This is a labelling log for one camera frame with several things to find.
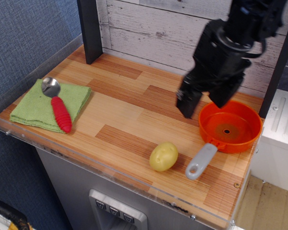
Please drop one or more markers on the grey toy fridge cabinet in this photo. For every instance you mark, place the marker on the grey toy fridge cabinet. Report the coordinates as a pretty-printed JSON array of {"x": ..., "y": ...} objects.
[{"x": 72, "y": 183}]

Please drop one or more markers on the white toy sink unit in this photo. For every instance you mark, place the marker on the white toy sink unit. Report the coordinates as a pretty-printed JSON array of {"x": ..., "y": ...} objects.
[{"x": 270, "y": 161}]

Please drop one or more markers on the black frame post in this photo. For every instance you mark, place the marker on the black frame post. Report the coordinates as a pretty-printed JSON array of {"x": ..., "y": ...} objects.
[
  {"x": 274, "y": 82},
  {"x": 89, "y": 22}
]

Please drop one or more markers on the spoon with red handle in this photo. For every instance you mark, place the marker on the spoon with red handle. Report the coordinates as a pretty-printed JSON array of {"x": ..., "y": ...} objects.
[{"x": 51, "y": 88}]

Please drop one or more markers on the orange pan with grey handle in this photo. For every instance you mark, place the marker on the orange pan with grey handle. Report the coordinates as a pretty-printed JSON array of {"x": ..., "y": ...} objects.
[{"x": 233, "y": 128}]

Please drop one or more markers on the yellow object bottom left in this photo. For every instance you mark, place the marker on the yellow object bottom left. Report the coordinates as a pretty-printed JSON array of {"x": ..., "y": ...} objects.
[{"x": 20, "y": 225}]

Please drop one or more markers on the yellow plastic potato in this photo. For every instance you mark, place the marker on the yellow plastic potato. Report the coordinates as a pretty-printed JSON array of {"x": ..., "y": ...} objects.
[{"x": 163, "y": 157}]

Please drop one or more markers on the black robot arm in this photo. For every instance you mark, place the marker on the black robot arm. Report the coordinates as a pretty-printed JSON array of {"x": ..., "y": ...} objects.
[{"x": 252, "y": 22}]

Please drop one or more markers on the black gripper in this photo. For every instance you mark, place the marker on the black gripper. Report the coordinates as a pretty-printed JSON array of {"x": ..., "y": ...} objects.
[{"x": 219, "y": 69}]

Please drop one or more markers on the black right frame post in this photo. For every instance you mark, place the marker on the black right frame post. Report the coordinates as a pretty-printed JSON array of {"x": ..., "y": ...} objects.
[{"x": 274, "y": 82}]

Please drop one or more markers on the clear acrylic table guard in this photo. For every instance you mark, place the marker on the clear acrylic table guard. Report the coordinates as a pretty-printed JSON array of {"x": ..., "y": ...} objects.
[{"x": 130, "y": 111}]

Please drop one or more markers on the black left frame post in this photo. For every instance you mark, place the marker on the black left frame post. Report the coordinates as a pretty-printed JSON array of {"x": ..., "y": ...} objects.
[{"x": 89, "y": 22}]

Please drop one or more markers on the green folded cloth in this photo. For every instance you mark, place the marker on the green folded cloth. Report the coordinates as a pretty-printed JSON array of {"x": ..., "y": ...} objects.
[{"x": 35, "y": 108}]

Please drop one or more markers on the silver dispenser button panel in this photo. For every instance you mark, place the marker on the silver dispenser button panel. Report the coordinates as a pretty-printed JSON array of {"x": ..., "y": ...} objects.
[{"x": 111, "y": 214}]

